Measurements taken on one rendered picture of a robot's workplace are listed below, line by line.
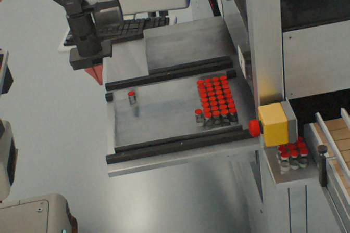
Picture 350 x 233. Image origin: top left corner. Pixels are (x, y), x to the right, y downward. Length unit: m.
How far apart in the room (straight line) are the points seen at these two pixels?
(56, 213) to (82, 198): 0.44
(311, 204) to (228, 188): 0.99
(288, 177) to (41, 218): 1.19
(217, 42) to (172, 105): 0.35
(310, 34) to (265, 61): 0.11
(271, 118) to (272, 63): 0.13
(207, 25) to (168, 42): 0.15
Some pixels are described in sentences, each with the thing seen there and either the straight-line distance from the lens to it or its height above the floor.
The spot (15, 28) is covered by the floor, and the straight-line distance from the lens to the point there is 4.36.
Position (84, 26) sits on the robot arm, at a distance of 1.32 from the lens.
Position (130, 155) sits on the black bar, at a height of 0.90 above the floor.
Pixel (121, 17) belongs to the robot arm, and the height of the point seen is 1.26.
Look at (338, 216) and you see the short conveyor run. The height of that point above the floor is 0.87.
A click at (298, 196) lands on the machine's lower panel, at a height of 0.68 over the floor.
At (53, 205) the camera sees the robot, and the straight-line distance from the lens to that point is 2.33.
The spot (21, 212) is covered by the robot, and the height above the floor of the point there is 0.28.
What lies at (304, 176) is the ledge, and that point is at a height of 0.88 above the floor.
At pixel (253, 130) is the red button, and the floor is 1.00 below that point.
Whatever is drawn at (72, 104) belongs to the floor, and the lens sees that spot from 3.33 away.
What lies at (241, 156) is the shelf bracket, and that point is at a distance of 1.62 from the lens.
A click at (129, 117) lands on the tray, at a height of 0.88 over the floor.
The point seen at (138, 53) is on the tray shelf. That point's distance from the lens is 1.91.
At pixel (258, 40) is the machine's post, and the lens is 1.27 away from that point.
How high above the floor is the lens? 1.85
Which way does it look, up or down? 37 degrees down
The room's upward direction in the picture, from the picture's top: 11 degrees counter-clockwise
